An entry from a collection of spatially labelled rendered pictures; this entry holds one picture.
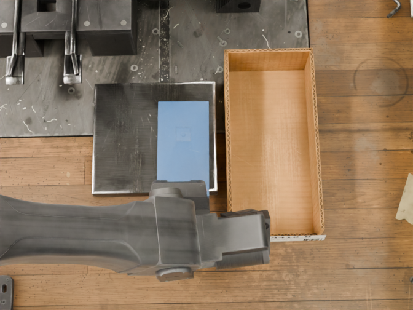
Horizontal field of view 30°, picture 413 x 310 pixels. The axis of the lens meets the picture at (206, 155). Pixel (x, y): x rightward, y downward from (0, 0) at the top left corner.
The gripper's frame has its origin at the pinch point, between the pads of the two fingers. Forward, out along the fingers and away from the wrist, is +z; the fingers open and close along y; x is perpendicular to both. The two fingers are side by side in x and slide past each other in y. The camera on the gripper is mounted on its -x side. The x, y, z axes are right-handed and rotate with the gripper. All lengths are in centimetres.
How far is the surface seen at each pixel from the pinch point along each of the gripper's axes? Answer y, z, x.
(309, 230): -4.3, 1.1, -17.1
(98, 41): 20.3, 10.3, 11.6
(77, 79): 15.9, 3.9, 13.6
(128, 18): 23.5, 8.0, 7.0
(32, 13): 24.3, 8.6, 20.1
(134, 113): 10.6, 8.1, 6.5
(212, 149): 6.0, 5.4, -4.3
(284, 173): 2.7, 5.1, -14.0
